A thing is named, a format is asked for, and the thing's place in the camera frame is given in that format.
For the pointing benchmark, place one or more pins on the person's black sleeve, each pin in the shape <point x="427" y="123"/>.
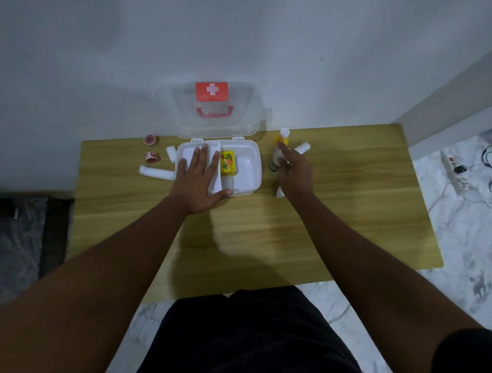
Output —
<point x="463" y="351"/>

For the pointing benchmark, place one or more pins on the white first aid box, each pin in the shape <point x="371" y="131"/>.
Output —
<point x="246" y="165"/>

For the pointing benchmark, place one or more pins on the person's right hand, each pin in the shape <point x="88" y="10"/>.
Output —
<point x="296" y="176"/>

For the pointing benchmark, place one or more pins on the long white tube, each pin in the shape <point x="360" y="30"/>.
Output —
<point x="157" y="173"/>

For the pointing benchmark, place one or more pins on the person's left forearm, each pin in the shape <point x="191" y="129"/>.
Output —
<point x="96" y="292"/>

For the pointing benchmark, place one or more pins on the white insert tray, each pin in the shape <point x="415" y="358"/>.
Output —
<point x="215" y="180"/>

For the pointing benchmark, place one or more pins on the white power strip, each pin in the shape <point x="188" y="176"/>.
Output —
<point x="452" y="168"/>

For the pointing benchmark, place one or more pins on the person's right forearm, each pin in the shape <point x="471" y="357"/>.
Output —
<point x="369" y="284"/>

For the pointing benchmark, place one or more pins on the black plug adapter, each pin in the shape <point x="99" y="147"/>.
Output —
<point x="460" y="168"/>

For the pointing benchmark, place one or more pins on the person's left thumb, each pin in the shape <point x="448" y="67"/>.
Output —
<point x="223" y="193"/>

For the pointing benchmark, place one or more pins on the person's right thumb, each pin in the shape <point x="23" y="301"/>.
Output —
<point x="283" y="164"/>

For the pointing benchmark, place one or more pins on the person's left middle finger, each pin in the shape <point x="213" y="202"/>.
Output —
<point x="203" y="157"/>

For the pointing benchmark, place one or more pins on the white bandage roll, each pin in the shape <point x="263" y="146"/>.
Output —
<point x="171" y="153"/>
<point x="303" y="147"/>

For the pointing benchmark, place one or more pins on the person's black shorts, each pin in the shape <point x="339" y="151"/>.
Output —
<point x="250" y="332"/>

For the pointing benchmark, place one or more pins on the white bottle dark label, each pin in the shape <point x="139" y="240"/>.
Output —
<point x="274" y="160"/>

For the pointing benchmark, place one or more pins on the yellow bottle white cap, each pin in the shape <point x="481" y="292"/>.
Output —
<point x="284" y="135"/>

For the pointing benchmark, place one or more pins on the small yellow carton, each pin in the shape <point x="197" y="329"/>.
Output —
<point x="227" y="161"/>

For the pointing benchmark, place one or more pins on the person's left hand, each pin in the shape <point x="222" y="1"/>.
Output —
<point x="194" y="188"/>

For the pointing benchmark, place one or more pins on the person's left little finger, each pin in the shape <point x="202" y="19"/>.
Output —
<point x="182" y="167"/>

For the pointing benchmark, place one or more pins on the red tape roll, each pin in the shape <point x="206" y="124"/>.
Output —
<point x="152" y="156"/>
<point x="150" y="139"/>

